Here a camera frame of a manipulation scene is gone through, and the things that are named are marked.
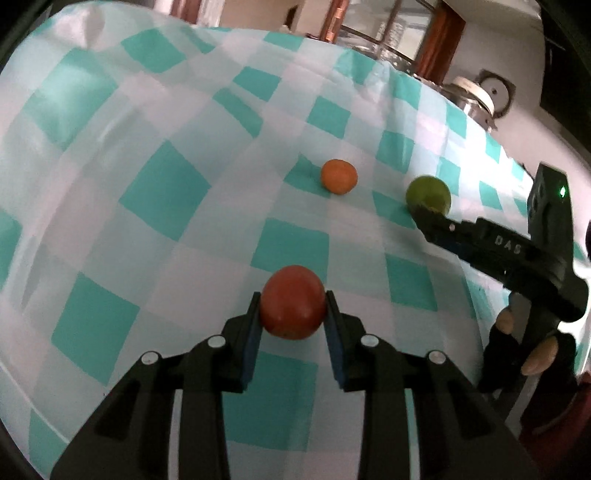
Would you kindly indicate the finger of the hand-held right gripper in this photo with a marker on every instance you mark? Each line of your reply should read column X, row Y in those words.
column 445, row 233

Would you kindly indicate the small orange tomato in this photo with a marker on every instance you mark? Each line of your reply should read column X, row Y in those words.
column 339, row 176

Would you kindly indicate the round wall fitting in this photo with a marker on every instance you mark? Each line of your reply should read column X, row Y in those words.
column 497, row 90

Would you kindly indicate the brown wooden frame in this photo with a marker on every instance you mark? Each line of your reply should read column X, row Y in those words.
column 436, row 41

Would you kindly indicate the person's right hand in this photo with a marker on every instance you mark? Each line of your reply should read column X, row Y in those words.
column 538, row 360

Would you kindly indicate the small red tomato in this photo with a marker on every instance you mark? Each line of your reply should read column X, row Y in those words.
column 293, row 302

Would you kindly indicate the teal white checkered tablecloth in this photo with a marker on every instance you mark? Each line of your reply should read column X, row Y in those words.
column 138, row 138

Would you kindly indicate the smooth green tomato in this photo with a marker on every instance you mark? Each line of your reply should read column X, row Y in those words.
column 427, row 191

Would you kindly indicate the metal pot with lid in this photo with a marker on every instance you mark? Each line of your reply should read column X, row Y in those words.
column 473, row 99

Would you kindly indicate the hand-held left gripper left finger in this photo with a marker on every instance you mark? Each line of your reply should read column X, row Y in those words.
column 251, row 344

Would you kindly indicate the clear glass vessel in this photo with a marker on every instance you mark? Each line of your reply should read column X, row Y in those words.
column 378, row 41

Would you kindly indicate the person's right forearm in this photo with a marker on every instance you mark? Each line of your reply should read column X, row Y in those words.
column 558, row 438

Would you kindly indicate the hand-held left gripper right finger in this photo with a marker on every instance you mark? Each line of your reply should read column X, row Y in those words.
column 333, row 344

